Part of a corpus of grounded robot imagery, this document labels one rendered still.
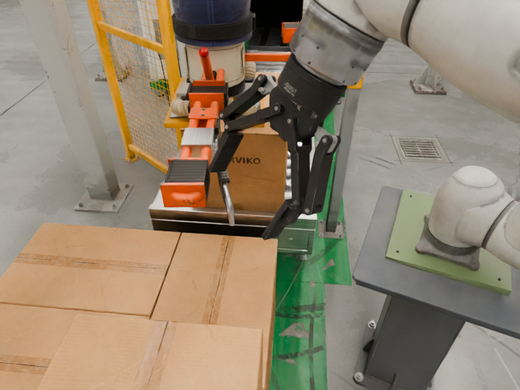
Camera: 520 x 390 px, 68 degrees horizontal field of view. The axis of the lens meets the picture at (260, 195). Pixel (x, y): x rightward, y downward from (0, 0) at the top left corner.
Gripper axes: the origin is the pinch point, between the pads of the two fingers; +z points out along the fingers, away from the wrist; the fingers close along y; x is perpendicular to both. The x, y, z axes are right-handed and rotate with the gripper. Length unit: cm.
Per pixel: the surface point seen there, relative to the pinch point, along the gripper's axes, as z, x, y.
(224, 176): 5.2, 5.5, -9.4
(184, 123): 23, 28, -49
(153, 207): 79, 46, -67
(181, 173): 8.4, 0.9, -14.2
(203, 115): 8.1, 16.8, -31.2
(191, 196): 9.0, 0.2, -9.3
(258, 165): 42, 71, -48
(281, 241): 69, 84, -27
